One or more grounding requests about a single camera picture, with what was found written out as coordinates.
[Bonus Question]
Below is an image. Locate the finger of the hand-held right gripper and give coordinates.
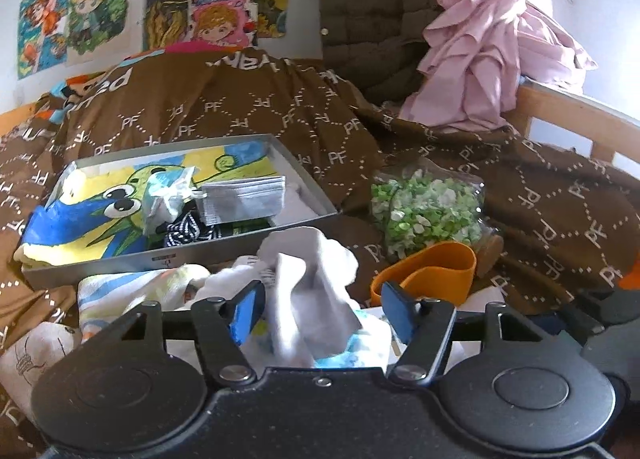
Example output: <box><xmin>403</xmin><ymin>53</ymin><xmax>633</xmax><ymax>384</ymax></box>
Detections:
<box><xmin>552</xmin><ymin>306</ymin><xmax>608</xmax><ymax>346</ymax></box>

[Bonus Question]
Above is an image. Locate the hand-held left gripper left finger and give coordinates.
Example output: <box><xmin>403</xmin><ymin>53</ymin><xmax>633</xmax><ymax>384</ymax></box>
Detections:
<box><xmin>80</xmin><ymin>280</ymin><xmax>268</xmax><ymax>385</ymax></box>

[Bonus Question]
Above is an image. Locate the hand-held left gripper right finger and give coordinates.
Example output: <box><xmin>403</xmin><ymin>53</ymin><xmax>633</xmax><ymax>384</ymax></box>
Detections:
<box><xmin>380</xmin><ymin>281</ymin><xmax>562</xmax><ymax>385</ymax></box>

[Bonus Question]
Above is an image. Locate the orange cup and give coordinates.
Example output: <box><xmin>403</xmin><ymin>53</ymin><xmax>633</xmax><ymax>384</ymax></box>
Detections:
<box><xmin>370</xmin><ymin>241</ymin><xmax>477</xmax><ymax>311</ymax></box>

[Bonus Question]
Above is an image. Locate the white sock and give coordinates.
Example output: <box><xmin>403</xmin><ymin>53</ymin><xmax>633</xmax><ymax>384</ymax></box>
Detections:
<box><xmin>257</xmin><ymin>228</ymin><xmax>362</xmax><ymax>367</ymax></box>

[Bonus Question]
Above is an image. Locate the navy striped sock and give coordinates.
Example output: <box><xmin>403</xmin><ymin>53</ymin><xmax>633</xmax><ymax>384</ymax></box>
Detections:
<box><xmin>162</xmin><ymin>212</ymin><xmax>224</xmax><ymax>246</ymax></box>

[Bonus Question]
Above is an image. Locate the grey face mask stack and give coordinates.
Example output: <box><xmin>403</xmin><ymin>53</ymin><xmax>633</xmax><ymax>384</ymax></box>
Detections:
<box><xmin>199</xmin><ymin>176</ymin><xmax>287</xmax><ymax>226</ymax></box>

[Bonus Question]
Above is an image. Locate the grey shallow box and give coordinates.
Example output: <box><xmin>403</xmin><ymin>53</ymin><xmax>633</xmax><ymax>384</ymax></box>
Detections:
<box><xmin>22</xmin><ymin>133</ymin><xmax>340</xmax><ymax>291</ymax></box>

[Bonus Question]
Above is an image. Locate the yellow blue striped towel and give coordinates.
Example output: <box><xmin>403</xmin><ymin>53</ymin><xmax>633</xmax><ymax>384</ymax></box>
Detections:
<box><xmin>77</xmin><ymin>264</ymin><xmax>212</xmax><ymax>342</ymax></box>

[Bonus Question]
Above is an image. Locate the blue face mask pack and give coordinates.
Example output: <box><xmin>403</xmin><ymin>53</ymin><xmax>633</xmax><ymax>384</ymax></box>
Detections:
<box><xmin>141</xmin><ymin>166</ymin><xmax>200</xmax><ymax>236</ymax></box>

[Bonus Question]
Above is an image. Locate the grey drawstring bag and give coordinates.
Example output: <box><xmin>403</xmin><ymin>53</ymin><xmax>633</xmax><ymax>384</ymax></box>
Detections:
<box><xmin>0</xmin><ymin>321</ymin><xmax>83</xmax><ymax>411</ymax></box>

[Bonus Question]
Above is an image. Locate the green creature painting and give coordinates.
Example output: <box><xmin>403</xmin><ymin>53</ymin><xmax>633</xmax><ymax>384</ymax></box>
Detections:
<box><xmin>22</xmin><ymin>142</ymin><xmax>273</xmax><ymax>260</ymax></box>

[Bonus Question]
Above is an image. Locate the brown printed duvet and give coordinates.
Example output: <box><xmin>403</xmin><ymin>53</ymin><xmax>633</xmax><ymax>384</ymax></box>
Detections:
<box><xmin>0</xmin><ymin>49</ymin><xmax>640</xmax><ymax>440</ymax></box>

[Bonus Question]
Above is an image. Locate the pink garment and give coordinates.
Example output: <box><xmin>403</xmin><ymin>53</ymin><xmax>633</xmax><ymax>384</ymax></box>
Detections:
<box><xmin>399</xmin><ymin>0</ymin><xmax>599</xmax><ymax>133</ymax></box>

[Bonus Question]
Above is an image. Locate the pink framed cartoon poster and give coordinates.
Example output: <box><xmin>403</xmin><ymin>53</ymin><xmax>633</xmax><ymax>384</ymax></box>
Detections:
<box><xmin>187</xmin><ymin>0</ymin><xmax>261</xmax><ymax>51</ymax></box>

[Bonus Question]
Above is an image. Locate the brown quilted jacket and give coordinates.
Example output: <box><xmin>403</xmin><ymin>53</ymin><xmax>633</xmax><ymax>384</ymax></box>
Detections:
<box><xmin>309</xmin><ymin>0</ymin><xmax>482</xmax><ymax>106</ymax></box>

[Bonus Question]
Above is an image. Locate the dark blue swirl painting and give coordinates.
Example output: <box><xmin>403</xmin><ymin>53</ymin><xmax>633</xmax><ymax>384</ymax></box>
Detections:
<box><xmin>144</xmin><ymin>0</ymin><xmax>227</xmax><ymax>54</ymax></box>

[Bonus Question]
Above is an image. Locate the blond figure wall poster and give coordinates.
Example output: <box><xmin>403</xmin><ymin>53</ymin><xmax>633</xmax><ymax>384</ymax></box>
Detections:
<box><xmin>64</xmin><ymin>0</ymin><xmax>134</xmax><ymax>71</ymax></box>

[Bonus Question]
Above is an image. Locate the orange-haired girl wall poster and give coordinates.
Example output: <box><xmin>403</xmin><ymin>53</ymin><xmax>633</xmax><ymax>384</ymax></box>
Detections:
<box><xmin>17</xmin><ymin>0</ymin><xmax>74</xmax><ymax>81</ymax></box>

